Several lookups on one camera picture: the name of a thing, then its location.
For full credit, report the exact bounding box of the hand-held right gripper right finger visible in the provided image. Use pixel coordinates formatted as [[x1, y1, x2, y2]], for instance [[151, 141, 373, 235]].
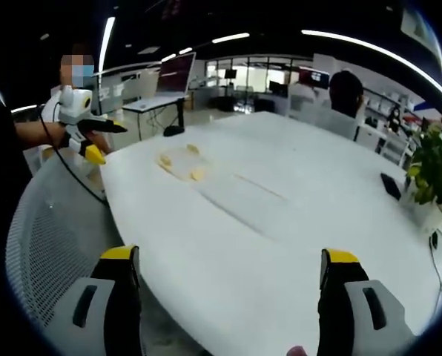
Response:
[[316, 248, 419, 356]]

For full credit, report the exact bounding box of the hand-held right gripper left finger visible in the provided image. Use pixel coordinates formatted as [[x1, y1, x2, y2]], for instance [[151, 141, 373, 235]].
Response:
[[44, 244, 145, 356]]

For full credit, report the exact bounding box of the white side desk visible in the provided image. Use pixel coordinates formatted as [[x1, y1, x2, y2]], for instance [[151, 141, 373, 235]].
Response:
[[122, 94, 189, 142]]

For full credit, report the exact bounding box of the black desk stand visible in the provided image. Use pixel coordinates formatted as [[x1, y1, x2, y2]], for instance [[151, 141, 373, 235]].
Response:
[[162, 99, 186, 138]]

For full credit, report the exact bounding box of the white mesh chair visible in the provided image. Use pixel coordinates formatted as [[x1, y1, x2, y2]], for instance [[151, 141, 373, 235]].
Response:
[[4, 154, 144, 356]]

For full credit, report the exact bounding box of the white plant pot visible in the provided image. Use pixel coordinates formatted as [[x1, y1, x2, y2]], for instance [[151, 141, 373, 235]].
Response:
[[401, 195, 442, 235]]

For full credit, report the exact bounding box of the black phone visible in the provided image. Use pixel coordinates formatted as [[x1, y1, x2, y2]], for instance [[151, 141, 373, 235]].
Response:
[[380, 172, 403, 202]]

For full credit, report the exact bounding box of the short ceiling light strip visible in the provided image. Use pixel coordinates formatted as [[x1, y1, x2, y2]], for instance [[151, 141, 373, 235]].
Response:
[[211, 32, 251, 45]]

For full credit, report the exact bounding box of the thin wooden stick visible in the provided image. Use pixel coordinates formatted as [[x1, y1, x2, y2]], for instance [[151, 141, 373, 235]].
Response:
[[233, 172, 288, 202]]

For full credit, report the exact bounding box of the green potted plant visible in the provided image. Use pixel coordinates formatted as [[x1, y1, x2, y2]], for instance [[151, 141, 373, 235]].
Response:
[[406, 121, 442, 227]]

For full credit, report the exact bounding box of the background monitor screen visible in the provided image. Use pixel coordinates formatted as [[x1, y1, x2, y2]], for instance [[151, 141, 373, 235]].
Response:
[[305, 69, 332, 90]]

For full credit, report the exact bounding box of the long ceiling light strip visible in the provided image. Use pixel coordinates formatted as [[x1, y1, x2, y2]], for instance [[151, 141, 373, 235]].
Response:
[[300, 29, 442, 109]]

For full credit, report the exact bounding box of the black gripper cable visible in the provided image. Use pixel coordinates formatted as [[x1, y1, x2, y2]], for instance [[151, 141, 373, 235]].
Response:
[[38, 105, 109, 204]]

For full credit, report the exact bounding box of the thin black cable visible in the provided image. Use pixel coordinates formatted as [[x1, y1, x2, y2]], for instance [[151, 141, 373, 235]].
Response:
[[428, 228, 442, 301]]

